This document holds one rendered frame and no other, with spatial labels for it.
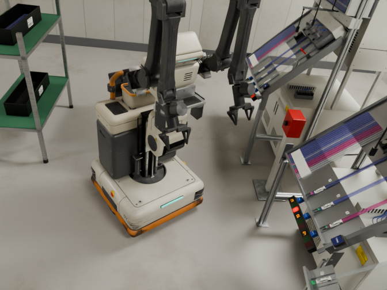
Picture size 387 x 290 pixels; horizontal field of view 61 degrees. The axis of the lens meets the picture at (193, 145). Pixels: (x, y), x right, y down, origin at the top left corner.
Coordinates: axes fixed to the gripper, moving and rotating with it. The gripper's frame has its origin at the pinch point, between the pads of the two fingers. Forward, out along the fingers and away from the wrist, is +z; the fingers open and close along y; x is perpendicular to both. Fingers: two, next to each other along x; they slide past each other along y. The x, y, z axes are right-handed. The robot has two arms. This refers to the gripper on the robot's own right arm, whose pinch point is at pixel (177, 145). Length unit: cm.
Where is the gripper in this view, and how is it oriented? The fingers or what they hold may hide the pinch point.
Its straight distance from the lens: 152.5
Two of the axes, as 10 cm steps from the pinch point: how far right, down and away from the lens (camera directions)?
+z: 1.9, 9.5, 2.4
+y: 8.4, -2.8, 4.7
